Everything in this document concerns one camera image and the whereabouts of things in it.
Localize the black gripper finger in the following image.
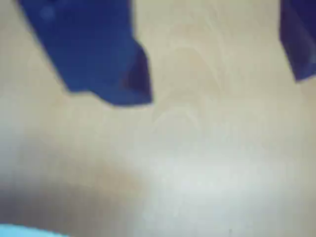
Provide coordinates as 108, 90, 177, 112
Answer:
16, 0, 154, 107
278, 0, 316, 82

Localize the light green bowl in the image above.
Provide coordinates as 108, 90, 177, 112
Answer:
0, 223, 66, 237

